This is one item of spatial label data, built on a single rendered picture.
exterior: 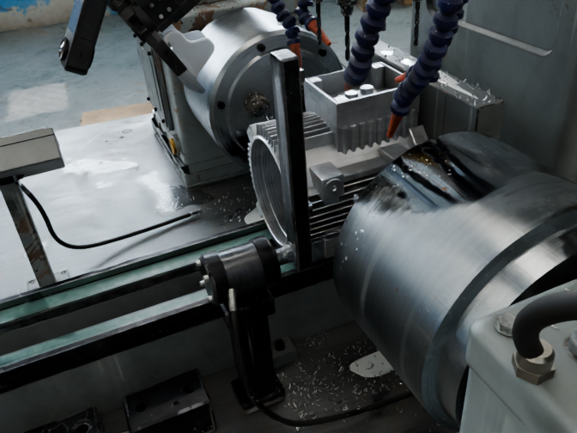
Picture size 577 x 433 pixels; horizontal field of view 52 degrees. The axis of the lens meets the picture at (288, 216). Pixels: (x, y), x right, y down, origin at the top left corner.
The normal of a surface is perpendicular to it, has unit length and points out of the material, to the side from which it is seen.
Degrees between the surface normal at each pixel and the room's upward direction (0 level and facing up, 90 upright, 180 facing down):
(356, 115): 90
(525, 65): 90
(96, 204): 0
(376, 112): 90
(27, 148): 52
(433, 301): 58
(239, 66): 90
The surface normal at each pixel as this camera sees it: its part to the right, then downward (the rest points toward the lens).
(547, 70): -0.91, 0.28
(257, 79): 0.40, 0.48
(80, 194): -0.07, -0.83
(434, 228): -0.59, -0.51
